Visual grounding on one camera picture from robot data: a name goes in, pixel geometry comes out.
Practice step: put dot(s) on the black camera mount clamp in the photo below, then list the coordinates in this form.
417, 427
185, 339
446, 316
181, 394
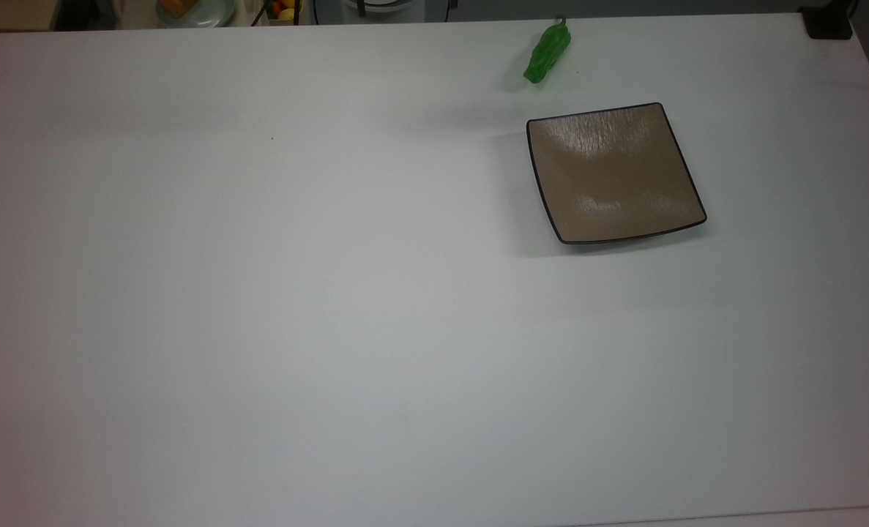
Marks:
828, 23

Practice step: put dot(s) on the orange food piece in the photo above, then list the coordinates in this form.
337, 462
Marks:
178, 6

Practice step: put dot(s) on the brown square ceramic plate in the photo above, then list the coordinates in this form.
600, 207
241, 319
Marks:
613, 172

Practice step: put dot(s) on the green chili pepper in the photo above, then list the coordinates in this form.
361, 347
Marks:
547, 50

